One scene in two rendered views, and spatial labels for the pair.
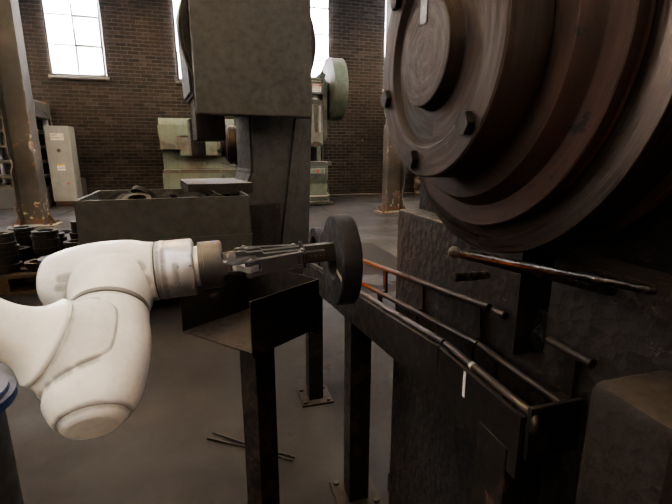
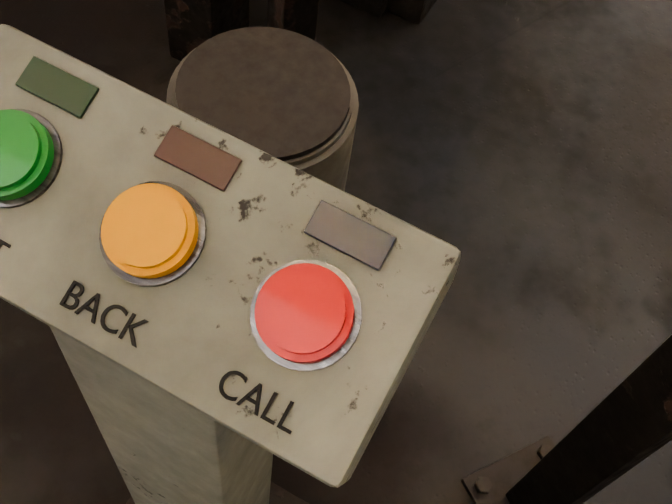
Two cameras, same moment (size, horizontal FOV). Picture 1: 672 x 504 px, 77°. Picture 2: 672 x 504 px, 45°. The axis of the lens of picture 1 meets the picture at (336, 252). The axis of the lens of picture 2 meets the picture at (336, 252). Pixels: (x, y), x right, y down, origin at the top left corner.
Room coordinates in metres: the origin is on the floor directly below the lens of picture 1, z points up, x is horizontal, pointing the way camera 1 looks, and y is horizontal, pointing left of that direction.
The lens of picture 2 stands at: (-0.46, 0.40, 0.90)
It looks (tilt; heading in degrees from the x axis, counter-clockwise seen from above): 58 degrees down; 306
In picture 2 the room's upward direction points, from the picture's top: 10 degrees clockwise
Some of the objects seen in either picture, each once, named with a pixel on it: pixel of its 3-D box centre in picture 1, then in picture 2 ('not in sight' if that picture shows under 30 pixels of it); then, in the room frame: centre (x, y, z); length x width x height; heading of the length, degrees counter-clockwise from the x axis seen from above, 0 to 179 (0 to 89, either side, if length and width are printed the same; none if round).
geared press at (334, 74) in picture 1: (308, 133); not in sight; (9.53, 0.59, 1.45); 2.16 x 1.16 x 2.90; 16
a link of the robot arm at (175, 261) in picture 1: (179, 268); not in sight; (0.63, 0.24, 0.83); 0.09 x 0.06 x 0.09; 16
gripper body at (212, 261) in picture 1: (228, 262); not in sight; (0.65, 0.17, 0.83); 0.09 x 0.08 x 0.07; 106
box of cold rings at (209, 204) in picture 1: (172, 240); not in sight; (3.01, 1.19, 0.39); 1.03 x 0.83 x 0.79; 110
